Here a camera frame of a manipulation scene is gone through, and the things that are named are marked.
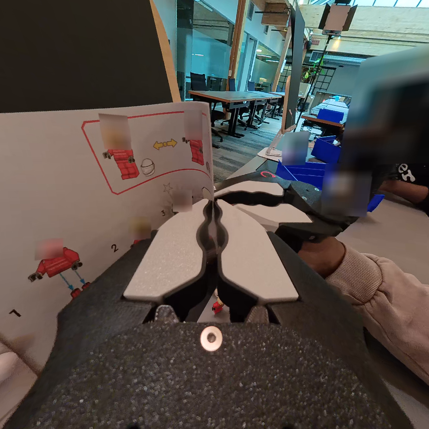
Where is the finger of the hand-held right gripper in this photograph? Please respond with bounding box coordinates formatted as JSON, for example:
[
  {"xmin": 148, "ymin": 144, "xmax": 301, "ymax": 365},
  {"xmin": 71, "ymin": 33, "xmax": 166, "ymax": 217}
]
[
  {"xmin": 213, "ymin": 180, "xmax": 286, "ymax": 206},
  {"xmin": 234, "ymin": 202, "xmax": 314, "ymax": 233}
]

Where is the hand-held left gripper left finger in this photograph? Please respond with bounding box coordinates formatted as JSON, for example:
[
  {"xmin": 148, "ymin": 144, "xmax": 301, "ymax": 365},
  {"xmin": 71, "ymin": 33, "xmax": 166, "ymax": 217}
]
[{"xmin": 123, "ymin": 198, "xmax": 214, "ymax": 322}]

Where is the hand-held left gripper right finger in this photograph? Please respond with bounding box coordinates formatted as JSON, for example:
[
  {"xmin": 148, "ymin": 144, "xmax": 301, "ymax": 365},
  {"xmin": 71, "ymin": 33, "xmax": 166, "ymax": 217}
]
[{"xmin": 214, "ymin": 200, "xmax": 299, "ymax": 322}]

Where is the instruction booklet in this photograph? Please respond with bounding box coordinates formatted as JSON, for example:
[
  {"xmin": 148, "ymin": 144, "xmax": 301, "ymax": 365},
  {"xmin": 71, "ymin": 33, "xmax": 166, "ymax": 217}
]
[{"xmin": 0, "ymin": 102, "xmax": 215, "ymax": 369}]

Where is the person's right forearm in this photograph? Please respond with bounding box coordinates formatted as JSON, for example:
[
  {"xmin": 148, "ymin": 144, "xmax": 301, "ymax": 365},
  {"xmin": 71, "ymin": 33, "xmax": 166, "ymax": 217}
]
[{"xmin": 324, "ymin": 251, "xmax": 429, "ymax": 386}]

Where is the person's right hand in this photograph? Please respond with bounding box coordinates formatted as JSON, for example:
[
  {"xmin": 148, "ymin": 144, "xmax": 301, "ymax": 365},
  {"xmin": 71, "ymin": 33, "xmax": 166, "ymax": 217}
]
[{"xmin": 298, "ymin": 238, "xmax": 346, "ymax": 279}]

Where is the large blue plastic bin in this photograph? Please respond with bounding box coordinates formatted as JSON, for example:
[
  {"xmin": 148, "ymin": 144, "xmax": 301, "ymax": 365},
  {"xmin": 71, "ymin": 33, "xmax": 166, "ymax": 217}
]
[{"xmin": 276, "ymin": 160, "xmax": 385, "ymax": 213}]

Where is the long office table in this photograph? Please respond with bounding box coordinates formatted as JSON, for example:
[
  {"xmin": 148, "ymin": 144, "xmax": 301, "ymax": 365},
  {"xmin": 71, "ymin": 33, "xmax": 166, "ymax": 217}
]
[{"xmin": 188, "ymin": 90, "xmax": 282, "ymax": 139}]

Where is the black office chair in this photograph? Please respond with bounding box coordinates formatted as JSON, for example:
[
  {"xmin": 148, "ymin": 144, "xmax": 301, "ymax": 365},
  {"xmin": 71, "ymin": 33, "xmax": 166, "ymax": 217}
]
[{"xmin": 190, "ymin": 72, "xmax": 224, "ymax": 143}]

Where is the studio light panel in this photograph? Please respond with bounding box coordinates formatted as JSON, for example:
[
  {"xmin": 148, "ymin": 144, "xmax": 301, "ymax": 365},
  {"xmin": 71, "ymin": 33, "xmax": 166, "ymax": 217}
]
[{"xmin": 318, "ymin": 3, "xmax": 357, "ymax": 36}]

